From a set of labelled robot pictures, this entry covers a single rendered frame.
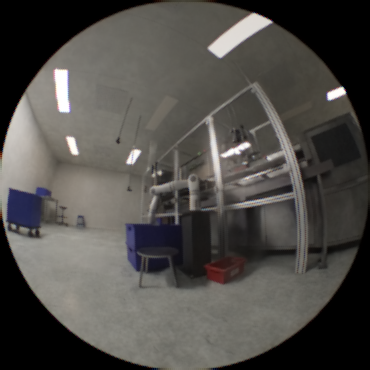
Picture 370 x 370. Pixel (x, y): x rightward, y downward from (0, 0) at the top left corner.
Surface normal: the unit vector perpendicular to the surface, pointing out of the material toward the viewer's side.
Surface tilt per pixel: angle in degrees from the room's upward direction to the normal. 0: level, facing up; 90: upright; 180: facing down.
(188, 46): 180
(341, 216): 90
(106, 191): 90
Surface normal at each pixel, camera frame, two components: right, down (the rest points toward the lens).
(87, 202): 0.57, -0.23
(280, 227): -0.82, -0.13
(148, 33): 0.03, 0.96
